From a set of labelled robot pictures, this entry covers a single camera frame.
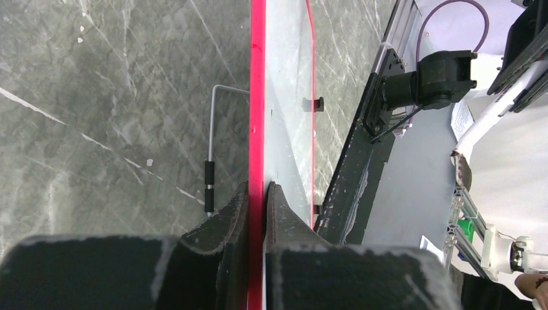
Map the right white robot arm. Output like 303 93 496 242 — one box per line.
375 1 547 113

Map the silver rod with black grips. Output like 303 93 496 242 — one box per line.
204 84 249 216

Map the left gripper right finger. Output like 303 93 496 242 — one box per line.
264 183 461 309

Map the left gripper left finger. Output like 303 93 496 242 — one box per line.
1 183 248 309

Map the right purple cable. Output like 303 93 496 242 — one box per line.
415 0 490 65

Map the black board clip left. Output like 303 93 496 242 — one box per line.
313 205 322 216

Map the aluminium frame rail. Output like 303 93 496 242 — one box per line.
371 0 419 74

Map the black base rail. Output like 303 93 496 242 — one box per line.
314 46 405 245

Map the red framed whiteboard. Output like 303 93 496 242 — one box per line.
248 1 315 309

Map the black board clip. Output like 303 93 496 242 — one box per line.
313 205 322 216
302 97 324 112

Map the black board clip right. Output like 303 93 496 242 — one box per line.
302 97 324 112

